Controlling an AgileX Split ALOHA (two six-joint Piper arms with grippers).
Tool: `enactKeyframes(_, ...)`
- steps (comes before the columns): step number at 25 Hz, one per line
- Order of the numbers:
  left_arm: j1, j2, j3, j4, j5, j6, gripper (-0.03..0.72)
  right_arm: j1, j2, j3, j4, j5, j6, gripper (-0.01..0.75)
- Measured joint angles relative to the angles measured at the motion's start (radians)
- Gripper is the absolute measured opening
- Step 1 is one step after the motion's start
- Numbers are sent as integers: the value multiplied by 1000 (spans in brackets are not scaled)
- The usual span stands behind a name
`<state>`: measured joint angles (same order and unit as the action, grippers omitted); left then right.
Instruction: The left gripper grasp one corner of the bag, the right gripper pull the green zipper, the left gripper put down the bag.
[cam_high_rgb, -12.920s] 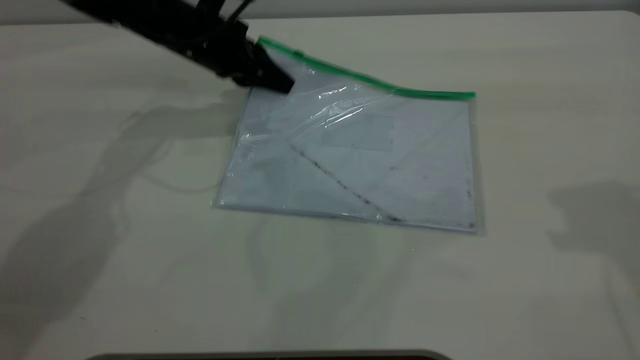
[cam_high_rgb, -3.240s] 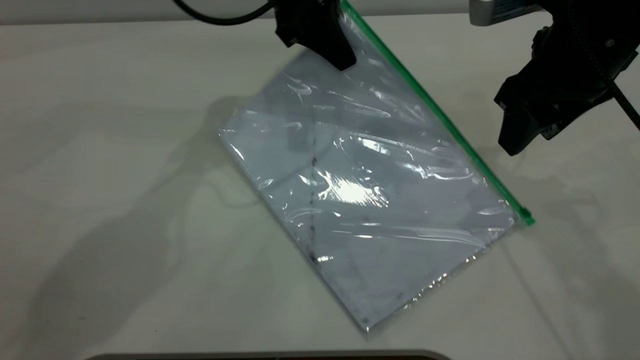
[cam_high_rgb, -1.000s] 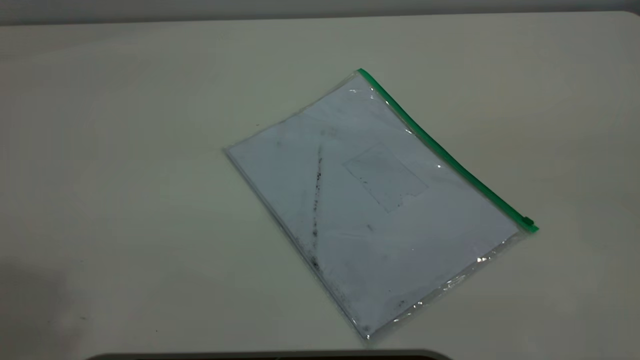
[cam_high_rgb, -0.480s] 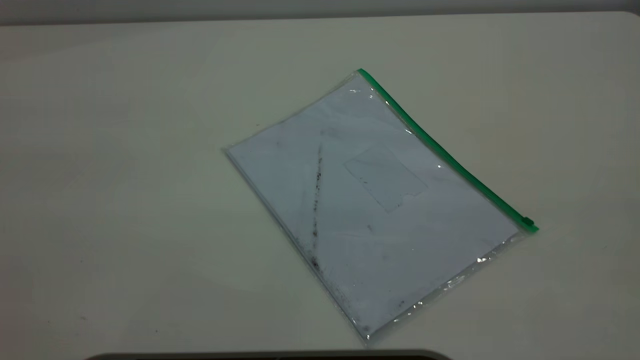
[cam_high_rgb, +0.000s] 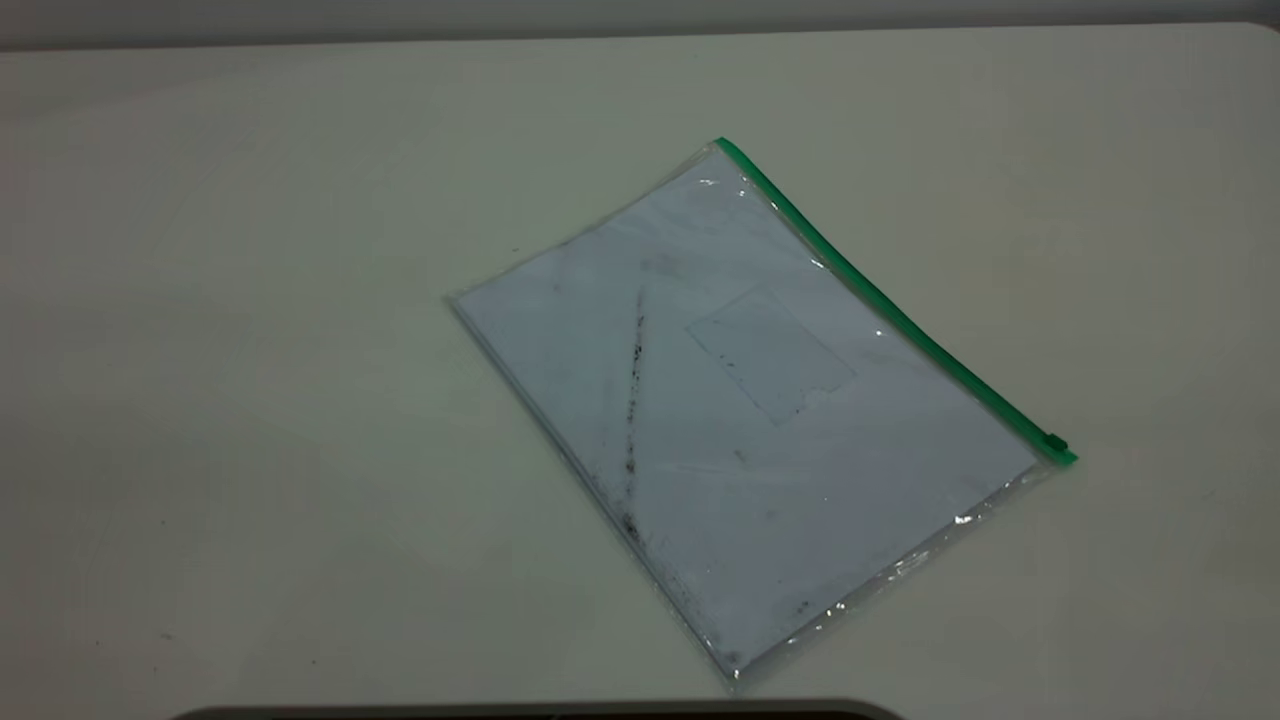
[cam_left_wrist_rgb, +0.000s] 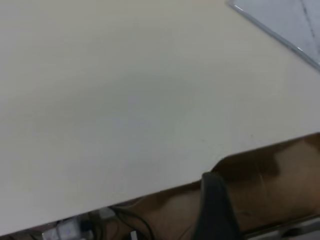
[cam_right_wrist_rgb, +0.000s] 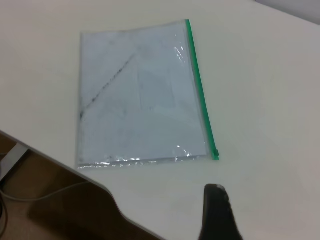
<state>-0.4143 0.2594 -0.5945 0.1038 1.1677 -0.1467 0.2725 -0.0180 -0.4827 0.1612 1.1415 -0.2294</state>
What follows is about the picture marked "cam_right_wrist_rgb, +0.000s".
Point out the green zipper slider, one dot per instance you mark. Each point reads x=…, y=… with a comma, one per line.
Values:
x=216, y=154

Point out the grey metal table leg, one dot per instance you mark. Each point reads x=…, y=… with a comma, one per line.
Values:
x=13, y=160

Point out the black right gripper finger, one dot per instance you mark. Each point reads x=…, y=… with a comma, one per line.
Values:
x=216, y=217

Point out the transparent zip bag green zipper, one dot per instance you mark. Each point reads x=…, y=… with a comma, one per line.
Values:
x=140, y=100

